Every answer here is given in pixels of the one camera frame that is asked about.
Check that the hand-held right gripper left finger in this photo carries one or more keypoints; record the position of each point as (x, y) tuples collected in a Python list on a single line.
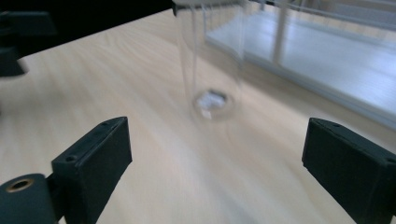
[(93, 165)]

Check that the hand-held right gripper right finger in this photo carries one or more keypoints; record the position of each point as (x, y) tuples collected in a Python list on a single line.
[(348, 165)]

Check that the tall clear glass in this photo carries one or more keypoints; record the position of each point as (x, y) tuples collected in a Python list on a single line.
[(213, 101)]

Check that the white rack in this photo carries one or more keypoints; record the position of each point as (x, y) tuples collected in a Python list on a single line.
[(327, 62)]

